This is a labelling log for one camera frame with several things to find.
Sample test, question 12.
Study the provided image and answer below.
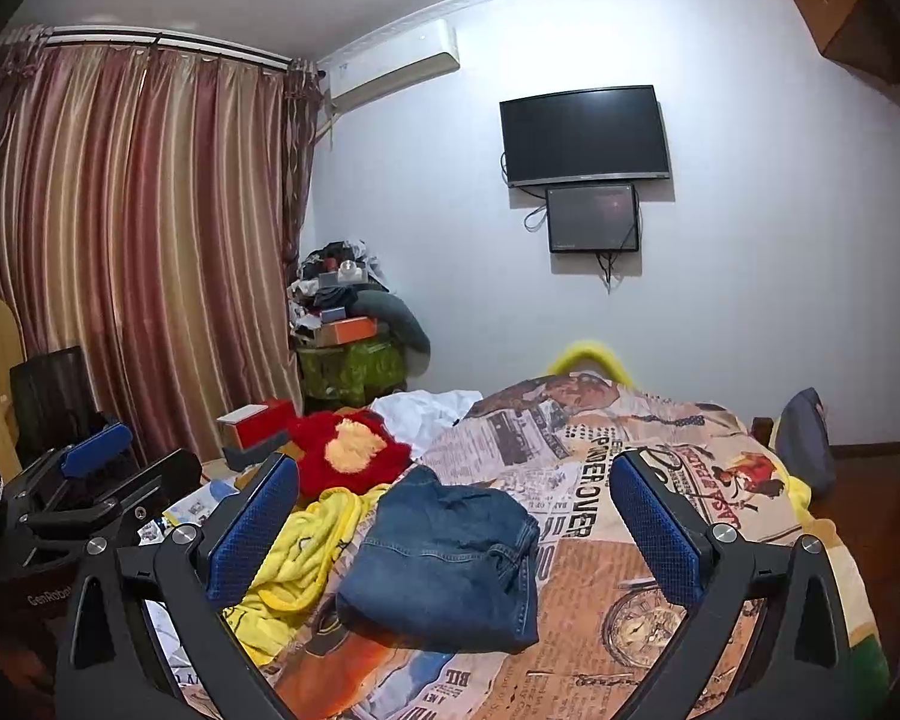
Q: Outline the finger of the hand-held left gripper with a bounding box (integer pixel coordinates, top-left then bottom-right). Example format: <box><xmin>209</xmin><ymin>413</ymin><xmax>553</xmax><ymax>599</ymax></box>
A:
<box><xmin>26</xmin><ymin>448</ymin><xmax>203</xmax><ymax>552</ymax></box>
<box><xmin>7</xmin><ymin>422</ymin><xmax>134</xmax><ymax>502</ymax></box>

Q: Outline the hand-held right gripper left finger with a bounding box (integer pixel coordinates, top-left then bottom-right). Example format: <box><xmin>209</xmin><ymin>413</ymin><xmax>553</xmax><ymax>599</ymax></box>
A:
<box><xmin>55</xmin><ymin>452</ymin><xmax>301</xmax><ymax>720</ymax></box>

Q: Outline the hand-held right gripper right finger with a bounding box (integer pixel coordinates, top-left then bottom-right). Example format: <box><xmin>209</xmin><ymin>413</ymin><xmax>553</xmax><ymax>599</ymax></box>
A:
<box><xmin>609</xmin><ymin>452</ymin><xmax>856</xmax><ymax>720</ymax></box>

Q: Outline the blue denim jacket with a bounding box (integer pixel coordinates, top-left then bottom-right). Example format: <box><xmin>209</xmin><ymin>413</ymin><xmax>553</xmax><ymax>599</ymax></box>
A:
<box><xmin>336</xmin><ymin>465</ymin><xmax>542</xmax><ymax>653</ymax></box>

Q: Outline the pile of clothes and clutter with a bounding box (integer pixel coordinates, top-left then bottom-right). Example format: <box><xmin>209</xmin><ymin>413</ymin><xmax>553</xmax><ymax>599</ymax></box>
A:
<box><xmin>289</xmin><ymin>240</ymin><xmax>383</xmax><ymax>338</ymax></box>

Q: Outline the pile of papers and booklets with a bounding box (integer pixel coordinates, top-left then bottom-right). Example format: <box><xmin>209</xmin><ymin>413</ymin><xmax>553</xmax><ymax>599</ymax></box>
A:
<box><xmin>139</xmin><ymin>478</ymin><xmax>242</xmax><ymax>550</ymax></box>

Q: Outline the yellow fleece blanket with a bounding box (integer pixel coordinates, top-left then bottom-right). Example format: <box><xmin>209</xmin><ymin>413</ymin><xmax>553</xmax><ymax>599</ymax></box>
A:
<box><xmin>221</xmin><ymin>486</ymin><xmax>392</xmax><ymax>667</ymax></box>

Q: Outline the dark chair back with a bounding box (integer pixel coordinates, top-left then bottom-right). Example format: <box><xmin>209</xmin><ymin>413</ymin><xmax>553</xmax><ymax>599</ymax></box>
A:
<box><xmin>9</xmin><ymin>347</ymin><xmax>98</xmax><ymax>466</ymax></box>

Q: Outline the dark grey block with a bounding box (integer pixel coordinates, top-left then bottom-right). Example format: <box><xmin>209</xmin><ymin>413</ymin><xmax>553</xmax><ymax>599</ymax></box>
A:
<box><xmin>223</xmin><ymin>431</ymin><xmax>292</xmax><ymax>468</ymax></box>

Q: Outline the red plush toy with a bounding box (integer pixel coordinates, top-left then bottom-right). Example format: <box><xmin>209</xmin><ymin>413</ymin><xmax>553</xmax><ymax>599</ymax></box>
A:
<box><xmin>289</xmin><ymin>406</ymin><xmax>413</xmax><ymax>500</ymax></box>

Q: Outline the newspaper printed blanket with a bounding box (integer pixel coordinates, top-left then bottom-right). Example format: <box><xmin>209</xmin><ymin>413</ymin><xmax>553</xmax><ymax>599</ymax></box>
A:
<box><xmin>266</xmin><ymin>371</ymin><xmax>882</xmax><ymax>720</ymax></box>

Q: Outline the red box with white lid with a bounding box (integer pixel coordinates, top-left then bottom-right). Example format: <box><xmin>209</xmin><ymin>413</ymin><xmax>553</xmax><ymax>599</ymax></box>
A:
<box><xmin>216</xmin><ymin>399</ymin><xmax>302</xmax><ymax>451</ymax></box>

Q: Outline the grey backpack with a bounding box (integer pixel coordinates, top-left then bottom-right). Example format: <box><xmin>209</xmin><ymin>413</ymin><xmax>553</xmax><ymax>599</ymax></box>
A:
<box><xmin>778</xmin><ymin>388</ymin><xmax>839</xmax><ymax>494</ymax></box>

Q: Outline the green patterned cabinet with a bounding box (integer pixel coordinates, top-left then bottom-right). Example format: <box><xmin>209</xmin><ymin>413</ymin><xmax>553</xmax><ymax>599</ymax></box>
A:
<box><xmin>296</xmin><ymin>341</ymin><xmax>410</xmax><ymax>410</ymax></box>

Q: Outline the white cloth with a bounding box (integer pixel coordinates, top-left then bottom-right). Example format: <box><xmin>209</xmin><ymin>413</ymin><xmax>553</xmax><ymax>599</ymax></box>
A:
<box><xmin>371</xmin><ymin>388</ymin><xmax>485</xmax><ymax>460</ymax></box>

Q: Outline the striped red curtain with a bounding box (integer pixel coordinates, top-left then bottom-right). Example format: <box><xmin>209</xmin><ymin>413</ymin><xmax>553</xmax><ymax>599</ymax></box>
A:
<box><xmin>0</xmin><ymin>34</ymin><xmax>323</xmax><ymax>466</ymax></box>

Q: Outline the orange box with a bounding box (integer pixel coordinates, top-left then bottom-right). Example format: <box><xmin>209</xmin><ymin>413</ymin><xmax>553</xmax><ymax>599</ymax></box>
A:
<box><xmin>316</xmin><ymin>317</ymin><xmax>379</xmax><ymax>348</ymax></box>

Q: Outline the small black monitor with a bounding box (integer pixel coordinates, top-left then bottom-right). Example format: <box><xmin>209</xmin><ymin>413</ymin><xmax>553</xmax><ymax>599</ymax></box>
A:
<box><xmin>546</xmin><ymin>182</ymin><xmax>641</xmax><ymax>254</ymax></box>

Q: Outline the white air conditioner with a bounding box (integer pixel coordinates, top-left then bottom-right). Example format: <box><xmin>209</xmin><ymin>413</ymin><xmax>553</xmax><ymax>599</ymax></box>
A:
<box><xmin>316</xmin><ymin>19</ymin><xmax>458</xmax><ymax>110</ymax></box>

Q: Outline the black hanging cable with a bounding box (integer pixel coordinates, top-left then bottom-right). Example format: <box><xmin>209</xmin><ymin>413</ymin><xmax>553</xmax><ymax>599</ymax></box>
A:
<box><xmin>596</xmin><ymin>249</ymin><xmax>625</xmax><ymax>295</ymax></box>

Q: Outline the black wall television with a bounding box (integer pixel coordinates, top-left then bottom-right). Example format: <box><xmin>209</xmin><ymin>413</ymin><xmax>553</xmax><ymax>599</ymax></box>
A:
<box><xmin>499</xmin><ymin>85</ymin><xmax>672</xmax><ymax>188</ymax></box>

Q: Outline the curtain rail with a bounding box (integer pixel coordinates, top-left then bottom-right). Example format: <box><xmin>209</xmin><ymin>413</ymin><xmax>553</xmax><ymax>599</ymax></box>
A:
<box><xmin>0</xmin><ymin>24</ymin><xmax>323</xmax><ymax>80</ymax></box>

